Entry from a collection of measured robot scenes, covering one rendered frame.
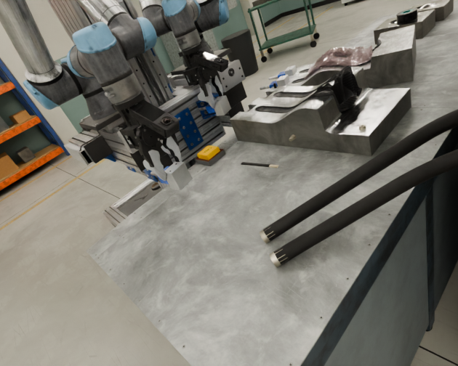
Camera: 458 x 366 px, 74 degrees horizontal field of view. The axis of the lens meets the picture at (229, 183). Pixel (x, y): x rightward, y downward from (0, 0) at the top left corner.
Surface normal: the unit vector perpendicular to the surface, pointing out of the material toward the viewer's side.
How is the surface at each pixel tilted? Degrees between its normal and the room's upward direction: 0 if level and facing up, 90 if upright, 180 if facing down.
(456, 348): 0
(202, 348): 0
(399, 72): 90
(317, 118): 90
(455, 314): 0
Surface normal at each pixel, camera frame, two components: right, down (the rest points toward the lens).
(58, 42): 0.67, 0.17
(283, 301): -0.36, -0.78
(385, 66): -0.44, 0.62
